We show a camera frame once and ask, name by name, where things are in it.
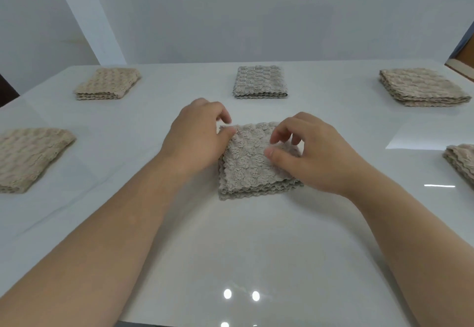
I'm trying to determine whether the person's left forearm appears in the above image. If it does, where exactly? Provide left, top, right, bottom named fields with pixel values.
left=0, top=152, right=186, bottom=327

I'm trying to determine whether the blue grey clothing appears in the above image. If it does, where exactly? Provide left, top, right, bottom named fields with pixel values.
left=448, top=21, right=474, bottom=61

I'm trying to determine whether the beige waffle towel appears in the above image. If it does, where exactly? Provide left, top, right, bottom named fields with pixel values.
left=378, top=68, right=472, bottom=108
left=442, top=143, right=474, bottom=190
left=0, top=127, right=77, bottom=194
left=73, top=68, right=142, bottom=101

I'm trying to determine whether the dark brown door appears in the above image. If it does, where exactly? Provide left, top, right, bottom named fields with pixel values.
left=0, top=74, right=20, bottom=108

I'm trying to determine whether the grey waffle towel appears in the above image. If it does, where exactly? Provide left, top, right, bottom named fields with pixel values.
left=217, top=121, right=304, bottom=201
left=232, top=65, right=289, bottom=99

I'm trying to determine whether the brown sofa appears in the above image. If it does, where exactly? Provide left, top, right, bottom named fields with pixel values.
left=444, top=43, right=474, bottom=83

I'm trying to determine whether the white marble table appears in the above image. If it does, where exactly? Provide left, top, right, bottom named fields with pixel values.
left=0, top=59, right=474, bottom=327

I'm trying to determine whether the person's right forearm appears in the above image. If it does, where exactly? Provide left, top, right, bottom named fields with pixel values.
left=344, top=169, right=474, bottom=327

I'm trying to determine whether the person's left hand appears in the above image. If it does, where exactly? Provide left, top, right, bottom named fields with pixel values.
left=159, top=97, right=237, bottom=176

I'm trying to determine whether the person's right hand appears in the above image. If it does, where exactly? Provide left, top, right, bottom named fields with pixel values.
left=264, top=112, right=373, bottom=197

